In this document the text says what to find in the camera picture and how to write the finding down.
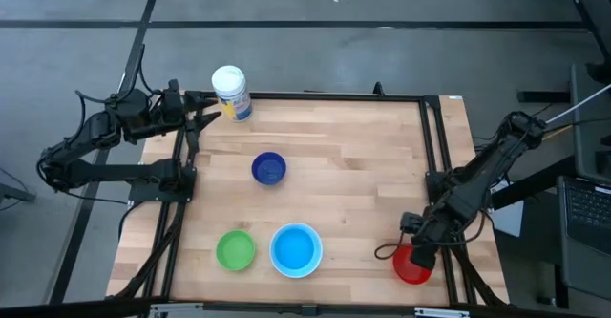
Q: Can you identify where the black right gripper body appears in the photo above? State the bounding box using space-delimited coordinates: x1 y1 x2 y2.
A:
409 231 439 271

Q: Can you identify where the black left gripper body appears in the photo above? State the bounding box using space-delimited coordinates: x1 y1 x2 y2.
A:
153 90 193 133

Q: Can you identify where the red bowl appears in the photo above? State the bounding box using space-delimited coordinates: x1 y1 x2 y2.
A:
391 242 435 286

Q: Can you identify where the white wipes canister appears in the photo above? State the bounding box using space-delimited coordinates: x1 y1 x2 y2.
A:
211 64 254 124

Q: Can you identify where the dark blue bowl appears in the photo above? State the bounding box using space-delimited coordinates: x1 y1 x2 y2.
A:
250 151 288 187

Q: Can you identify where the white paper sheet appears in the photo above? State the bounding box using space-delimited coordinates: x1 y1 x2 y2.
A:
489 182 525 239

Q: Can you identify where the large light blue bowl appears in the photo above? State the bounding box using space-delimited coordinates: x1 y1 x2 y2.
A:
268 222 325 280

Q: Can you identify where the green bowl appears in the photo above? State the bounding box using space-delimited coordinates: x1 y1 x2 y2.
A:
215 229 258 272

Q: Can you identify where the black crossbeam with grey brackets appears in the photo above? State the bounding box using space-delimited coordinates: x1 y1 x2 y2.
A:
0 296 611 318

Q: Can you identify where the black laptop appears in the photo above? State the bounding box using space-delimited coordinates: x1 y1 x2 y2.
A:
555 174 611 286

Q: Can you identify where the grey monitor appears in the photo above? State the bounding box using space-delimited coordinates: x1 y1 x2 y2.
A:
569 61 611 186

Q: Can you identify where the white rod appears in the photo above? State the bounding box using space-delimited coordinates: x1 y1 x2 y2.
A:
545 82 611 125

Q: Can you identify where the black desk leg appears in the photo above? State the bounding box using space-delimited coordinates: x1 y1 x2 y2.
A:
560 0 611 64

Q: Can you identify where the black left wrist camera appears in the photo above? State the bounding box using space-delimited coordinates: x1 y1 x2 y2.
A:
163 78 183 103

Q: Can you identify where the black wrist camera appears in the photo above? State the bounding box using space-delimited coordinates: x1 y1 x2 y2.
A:
399 211 425 236
163 78 183 103

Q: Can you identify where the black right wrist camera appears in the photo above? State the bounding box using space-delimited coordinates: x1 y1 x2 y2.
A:
399 211 425 236

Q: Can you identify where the black looped gripper cable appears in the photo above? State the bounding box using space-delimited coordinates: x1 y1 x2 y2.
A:
373 231 417 262

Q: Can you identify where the black aluminium table frame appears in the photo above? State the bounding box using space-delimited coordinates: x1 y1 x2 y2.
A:
108 81 508 309

